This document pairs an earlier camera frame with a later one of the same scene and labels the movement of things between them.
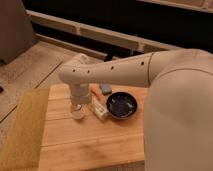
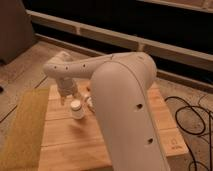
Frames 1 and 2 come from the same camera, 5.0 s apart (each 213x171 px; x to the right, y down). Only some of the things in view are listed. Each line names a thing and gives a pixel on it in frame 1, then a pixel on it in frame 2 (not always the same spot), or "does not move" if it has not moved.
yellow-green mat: x=24 y=145 does not move
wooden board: x=67 y=141 does not move
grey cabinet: x=16 y=30 does not move
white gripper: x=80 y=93 -> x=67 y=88
